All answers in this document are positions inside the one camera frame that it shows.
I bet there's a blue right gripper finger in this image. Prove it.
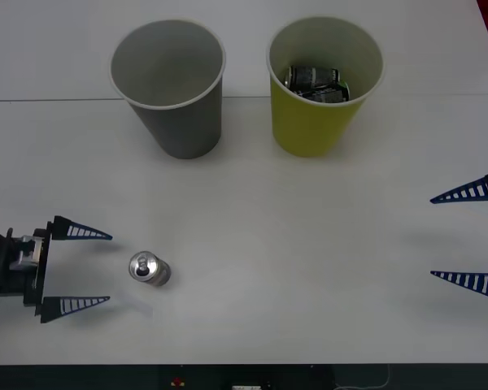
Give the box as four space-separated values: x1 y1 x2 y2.
429 168 488 205
429 270 488 305

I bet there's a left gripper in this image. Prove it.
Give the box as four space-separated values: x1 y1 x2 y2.
0 214 114 324

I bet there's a black can with round emblem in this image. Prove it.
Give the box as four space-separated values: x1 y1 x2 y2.
128 250 172 288

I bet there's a black can green patch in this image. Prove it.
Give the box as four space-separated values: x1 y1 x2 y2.
297 80 352 103

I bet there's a yellow-green plastic waste bin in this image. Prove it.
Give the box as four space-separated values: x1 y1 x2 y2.
266 15 387 158

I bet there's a grey plastic waste bin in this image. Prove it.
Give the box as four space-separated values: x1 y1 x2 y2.
108 18 227 160

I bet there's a black can white print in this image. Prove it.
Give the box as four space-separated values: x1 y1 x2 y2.
285 65 341 89

